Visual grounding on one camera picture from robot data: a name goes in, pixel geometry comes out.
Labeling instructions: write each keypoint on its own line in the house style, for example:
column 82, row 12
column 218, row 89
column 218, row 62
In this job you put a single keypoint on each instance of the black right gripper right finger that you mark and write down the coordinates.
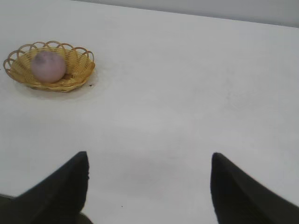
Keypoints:
column 238, row 198

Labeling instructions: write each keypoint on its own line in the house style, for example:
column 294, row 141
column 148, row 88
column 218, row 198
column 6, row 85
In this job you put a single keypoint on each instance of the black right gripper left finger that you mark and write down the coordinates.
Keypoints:
column 56, row 196

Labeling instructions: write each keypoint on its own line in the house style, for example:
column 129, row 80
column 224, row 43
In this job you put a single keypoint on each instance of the pink fuzzy peach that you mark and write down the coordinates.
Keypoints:
column 47, row 67

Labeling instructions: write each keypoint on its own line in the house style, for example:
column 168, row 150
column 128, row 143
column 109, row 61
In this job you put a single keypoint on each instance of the yellow woven plastic basket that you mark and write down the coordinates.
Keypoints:
column 79, row 67

